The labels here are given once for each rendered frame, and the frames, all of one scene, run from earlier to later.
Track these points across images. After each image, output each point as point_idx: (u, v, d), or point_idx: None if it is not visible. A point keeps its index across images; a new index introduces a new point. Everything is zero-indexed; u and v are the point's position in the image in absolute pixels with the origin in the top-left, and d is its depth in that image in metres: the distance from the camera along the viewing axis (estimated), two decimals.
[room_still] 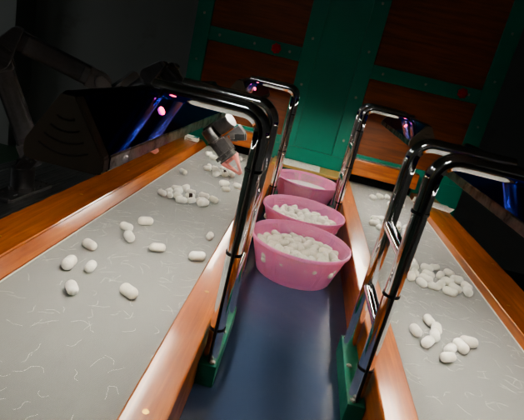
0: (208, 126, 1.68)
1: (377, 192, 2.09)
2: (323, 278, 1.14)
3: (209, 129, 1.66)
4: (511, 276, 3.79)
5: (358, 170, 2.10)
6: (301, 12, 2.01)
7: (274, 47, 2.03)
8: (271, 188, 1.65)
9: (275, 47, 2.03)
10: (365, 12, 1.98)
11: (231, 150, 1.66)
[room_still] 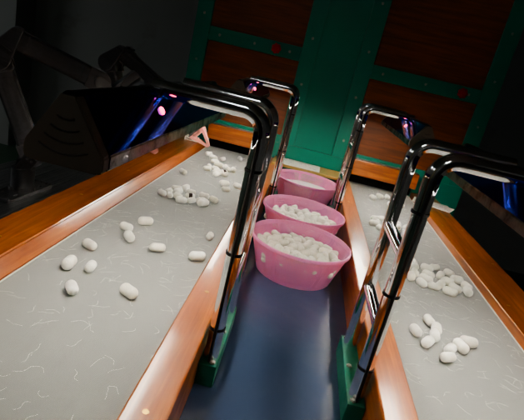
0: None
1: (377, 192, 2.09)
2: (323, 278, 1.14)
3: None
4: (511, 276, 3.79)
5: (358, 170, 2.10)
6: (301, 12, 2.01)
7: (274, 47, 2.03)
8: (271, 188, 1.65)
9: (275, 47, 2.03)
10: (365, 12, 1.98)
11: None
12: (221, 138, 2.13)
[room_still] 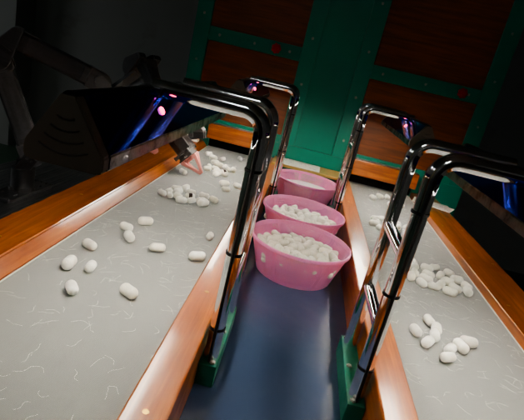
0: None
1: (377, 192, 2.09)
2: (323, 278, 1.14)
3: None
4: (511, 276, 3.79)
5: (358, 170, 2.10)
6: (301, 12, 2.01)
7: (274, 47, 2.03)
8: (271, 188, 1.65)
9: (275, 47, 2.03)
10: (365, 12, 1.98)
11: (189, 148, 1.60)
12: (221, 138, 2.13)
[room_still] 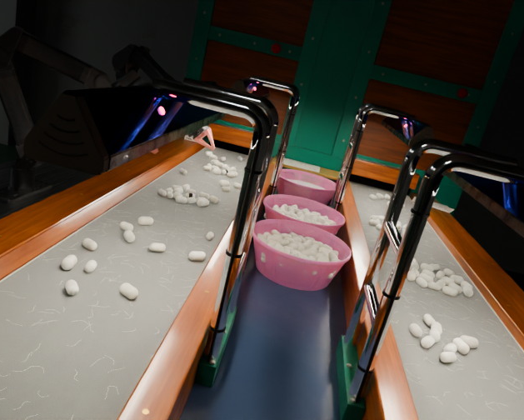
0: None
1: (377, 192, 2.09)
2: (323, 278, 1.14)
3: None
4: (511, 276, 3.79)
5: (358, 170, 2.10)
6: (301, 12, 2.01)
7: (274, 47, 2.03)
8: (271, 188, 1.65)
9: (275, 47, 2.03)
10: (365, 12, 1.98)
11: None
12: (221, 138, 2.13)
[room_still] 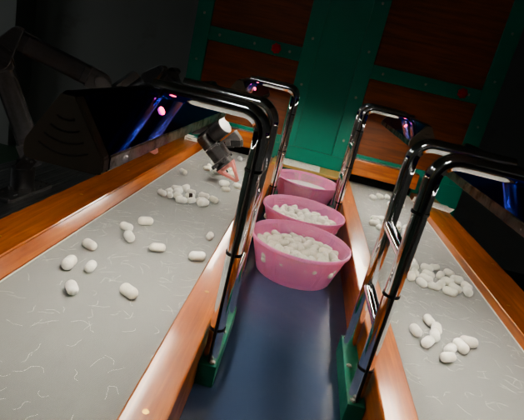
0: (203, 132, 1.63)
1: (377, 192, 2.09)
2: (323, 278, 1.14)
3: (203, 136, 1.61)
4: (511, 276, 3.79)
5: (358, 170, 2.10)
6: (301, 12, 2.01)
7: (274, 47, 2.03)
8: (271, 188, 1.65)
9: (275, 47, 2.03)
10: (365, 12, 1.98)
11: (227, 157, 1.60)
12: (221, 138, 2.13)
